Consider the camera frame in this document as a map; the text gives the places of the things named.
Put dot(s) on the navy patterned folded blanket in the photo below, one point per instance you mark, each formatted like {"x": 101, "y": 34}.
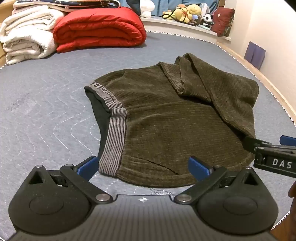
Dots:
{"x": 57, "y": 3}

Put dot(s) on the white folded blanket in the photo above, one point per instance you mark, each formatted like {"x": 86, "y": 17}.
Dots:
{"x": 27, "y": 34}

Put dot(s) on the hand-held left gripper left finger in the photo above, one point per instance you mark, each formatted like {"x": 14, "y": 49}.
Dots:
{"x": 89, "y": 165}

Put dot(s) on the white window ledge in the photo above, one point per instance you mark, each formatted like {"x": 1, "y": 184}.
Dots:
{"x": 185, "y": 27}

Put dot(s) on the wooden bed frame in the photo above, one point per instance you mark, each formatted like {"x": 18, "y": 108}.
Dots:
{"x": 272, "y": 78}

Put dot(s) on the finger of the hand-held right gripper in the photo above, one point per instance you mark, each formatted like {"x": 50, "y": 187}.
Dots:
{"x": 288, "y": 140}
{"x": 251, "y": 143}

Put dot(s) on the person's right hand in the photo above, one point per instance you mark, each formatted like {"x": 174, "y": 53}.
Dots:
{"x": 293, "y": 191}

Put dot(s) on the maroon pillow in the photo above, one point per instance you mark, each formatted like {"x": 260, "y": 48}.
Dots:
{"x": 223, "y": 20}

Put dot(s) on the dark blue shark plush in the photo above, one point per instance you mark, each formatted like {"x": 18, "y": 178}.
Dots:
{"x": 135, "y": 5}

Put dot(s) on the panda plush toy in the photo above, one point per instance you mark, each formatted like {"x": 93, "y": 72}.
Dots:
{"x": 208, "y": 19}

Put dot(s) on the red folded quilt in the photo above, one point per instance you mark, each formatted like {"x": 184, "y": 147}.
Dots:
{"x": 99, "y": 30}

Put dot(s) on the white plush toy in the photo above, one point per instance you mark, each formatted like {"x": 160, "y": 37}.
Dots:
{"x": 146, "y": 8}

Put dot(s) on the yellow bear plush toy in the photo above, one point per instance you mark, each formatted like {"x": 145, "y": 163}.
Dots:
{"x": 194, "y": 9}
{"x": 181, "y": 14}

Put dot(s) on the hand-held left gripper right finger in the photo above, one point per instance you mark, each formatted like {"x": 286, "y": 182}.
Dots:
{"x": 198, "y": 167}

